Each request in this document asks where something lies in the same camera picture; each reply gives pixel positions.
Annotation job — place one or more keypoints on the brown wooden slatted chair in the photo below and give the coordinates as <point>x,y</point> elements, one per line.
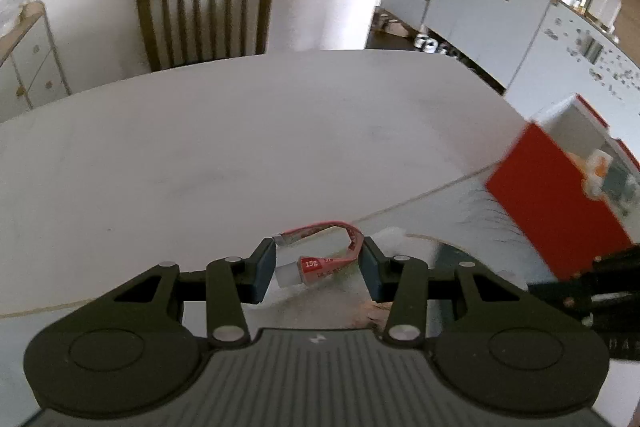
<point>178,33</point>

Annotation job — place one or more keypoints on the white wall cabinet unit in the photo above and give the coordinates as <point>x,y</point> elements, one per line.
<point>525,6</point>

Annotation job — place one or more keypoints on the white shoe pair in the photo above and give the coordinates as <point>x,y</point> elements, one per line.
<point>425,44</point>

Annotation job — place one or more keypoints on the red cardboard shoe box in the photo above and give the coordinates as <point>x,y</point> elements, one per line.
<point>539,184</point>

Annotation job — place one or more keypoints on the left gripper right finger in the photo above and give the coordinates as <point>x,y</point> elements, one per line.
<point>400,280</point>

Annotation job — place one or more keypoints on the white grey wipes packet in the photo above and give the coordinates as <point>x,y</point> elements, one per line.
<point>607,178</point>

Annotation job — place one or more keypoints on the white drawer sideboard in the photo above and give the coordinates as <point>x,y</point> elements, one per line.
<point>31,70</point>

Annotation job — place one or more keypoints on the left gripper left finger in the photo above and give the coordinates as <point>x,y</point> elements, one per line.
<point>229,283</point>

